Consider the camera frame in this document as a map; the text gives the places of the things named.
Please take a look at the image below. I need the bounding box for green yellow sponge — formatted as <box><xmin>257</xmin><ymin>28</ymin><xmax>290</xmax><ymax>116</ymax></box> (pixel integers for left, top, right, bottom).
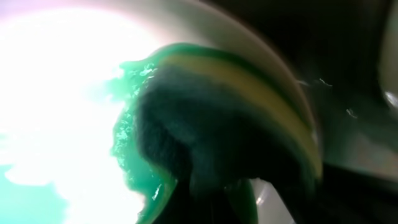
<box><xmin>106</xmin><ymin>44</ymin><xmax>323</xmax><ymax>223</ymax></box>

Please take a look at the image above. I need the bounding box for white plate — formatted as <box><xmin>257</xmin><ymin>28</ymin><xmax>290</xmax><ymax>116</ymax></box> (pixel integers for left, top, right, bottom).
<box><xmin>1</xmin><ymin>0</ymin><xmax>318</xmax><ymax>224</ymax></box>

